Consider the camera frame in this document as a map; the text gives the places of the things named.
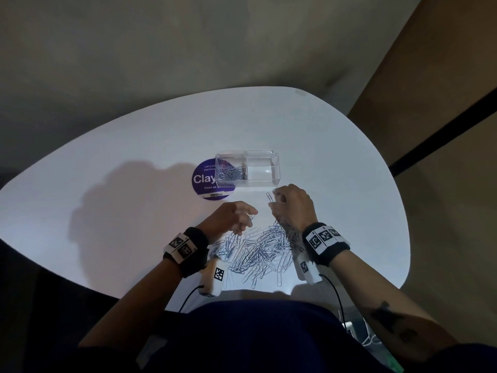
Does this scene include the person's right hand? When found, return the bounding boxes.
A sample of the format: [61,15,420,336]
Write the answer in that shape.
[268,184,319,234]

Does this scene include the person's left hand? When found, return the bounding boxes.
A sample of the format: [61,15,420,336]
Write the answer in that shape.
[196,201,259,245]

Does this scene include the person's left forearm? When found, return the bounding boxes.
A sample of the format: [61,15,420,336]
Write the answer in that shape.
[78,255,184,351]

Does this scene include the person's right forearm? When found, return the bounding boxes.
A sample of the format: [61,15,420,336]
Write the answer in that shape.
[330,250,459,362]

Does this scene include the heap of boxed paper clips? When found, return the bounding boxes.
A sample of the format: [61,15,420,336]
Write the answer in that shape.
[218,161,247,182]

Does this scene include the pile of silver paper clips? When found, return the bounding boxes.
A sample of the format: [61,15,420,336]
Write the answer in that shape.
[210,218,307,290]

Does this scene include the clear plastic two-compartment box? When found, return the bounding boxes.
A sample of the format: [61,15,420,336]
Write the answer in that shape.
[215,150,281,189]

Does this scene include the round purple sticker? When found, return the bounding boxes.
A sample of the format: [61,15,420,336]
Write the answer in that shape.
[192,158,237,199]

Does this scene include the black right wristband with markers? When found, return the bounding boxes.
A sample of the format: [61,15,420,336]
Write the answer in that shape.
[302,222,351,267]

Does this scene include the black wristband with markers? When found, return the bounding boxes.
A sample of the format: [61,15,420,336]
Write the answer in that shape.
[163,227,210,278]
[302,222,351,267]

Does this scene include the black left wristband with markers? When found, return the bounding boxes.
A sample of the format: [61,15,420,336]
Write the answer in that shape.
[163,227,210,278]

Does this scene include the dark blue shirt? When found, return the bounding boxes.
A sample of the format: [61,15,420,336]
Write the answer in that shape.
[37,298,497,373]

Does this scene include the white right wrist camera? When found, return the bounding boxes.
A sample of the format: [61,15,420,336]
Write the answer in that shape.
[294,254,323,285]

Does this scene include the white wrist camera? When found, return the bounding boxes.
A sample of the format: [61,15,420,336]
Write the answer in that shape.
[198,258,228,298]
[294,254,323,285]

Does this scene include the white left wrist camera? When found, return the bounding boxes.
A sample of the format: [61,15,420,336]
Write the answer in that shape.
[198,258,228,298]

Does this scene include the black left camera cable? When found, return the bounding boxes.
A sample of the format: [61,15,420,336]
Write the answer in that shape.
[178,285,205,314]

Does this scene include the black camera cable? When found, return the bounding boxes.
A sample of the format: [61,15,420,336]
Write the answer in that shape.
[318,273,347,327]
[178,285,205,314]

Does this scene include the black right camera cable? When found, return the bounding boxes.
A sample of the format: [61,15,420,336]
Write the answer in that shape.
[318,273,347,327]

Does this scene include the white cable bundle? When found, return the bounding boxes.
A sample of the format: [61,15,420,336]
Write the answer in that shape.
[341,311,384,347]

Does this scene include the black wall strip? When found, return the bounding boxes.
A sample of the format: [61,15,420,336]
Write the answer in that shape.
[389,88,497,177]

